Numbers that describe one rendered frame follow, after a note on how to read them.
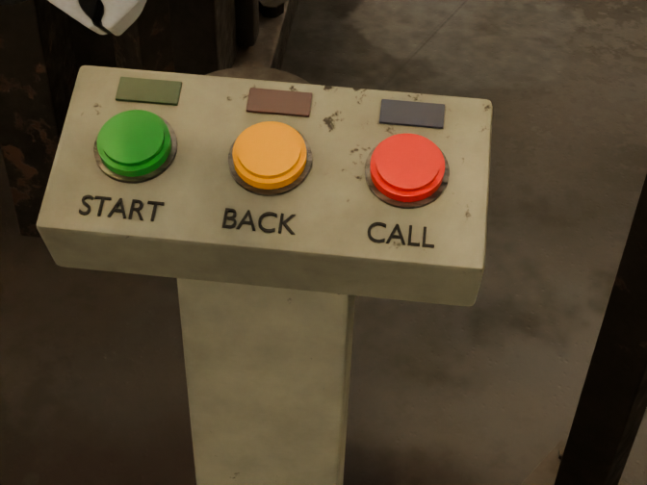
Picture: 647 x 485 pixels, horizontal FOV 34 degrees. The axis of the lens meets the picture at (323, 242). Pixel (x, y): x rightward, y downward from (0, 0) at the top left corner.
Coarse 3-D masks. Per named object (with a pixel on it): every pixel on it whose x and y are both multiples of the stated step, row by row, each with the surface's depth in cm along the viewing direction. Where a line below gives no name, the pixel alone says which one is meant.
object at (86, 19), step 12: (48, 0) 47; (60, 0) 47; (72, 0) 47; (84, 0) 47; (96, 0) 48; (72, 12) 47; (84, 12) 47; (96, 12) 48; (84, 24) 48; (96, 24) 48
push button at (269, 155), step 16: (256, 128) 57; (272, 128) 57; (288, 128) 57; (240, 144) 57; (256, 144) 57; (272, 144) 56; (288, 144) 56; (304, 144) 57; (240, 160) 56; (256, 160) 56; (272, 160) 56; (288, 160) 56; (304, 160) 56; (240, 176) 57; (256, 176) 56; (272, 176) 56; (288, 176) 56
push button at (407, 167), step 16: (384, 144) 56; (400, 144) 56; (416, 144) 56; (432, 144) 57; (384, 160) 56; (400, 160) 56; (416, 160) 56; (432, 160) 56; (384, 176) 55; (400, 176) 55; (416, 176) 55; (432, 176) 55; (384, 192) 56; (400, 192) 55; (416, 192) 55; (432, 192) 56
